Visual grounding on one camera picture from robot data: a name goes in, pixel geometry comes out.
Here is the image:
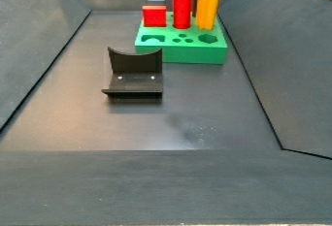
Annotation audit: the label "red round cylinder peg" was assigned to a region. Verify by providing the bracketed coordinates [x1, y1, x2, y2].
[173, 0, 190, 29]

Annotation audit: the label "green peg board base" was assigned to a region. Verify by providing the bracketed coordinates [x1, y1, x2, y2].
[135, 12, 229, 65]

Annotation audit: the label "black curved cradle stand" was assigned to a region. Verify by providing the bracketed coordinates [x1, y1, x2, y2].
[102, 48, 163, 96]

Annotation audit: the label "red rectangular block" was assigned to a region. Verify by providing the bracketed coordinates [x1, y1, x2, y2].
[143, 5, 166, 27]

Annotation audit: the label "yellow star prism block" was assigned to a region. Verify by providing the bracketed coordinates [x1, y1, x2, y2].
[194, 0, 220, 30]

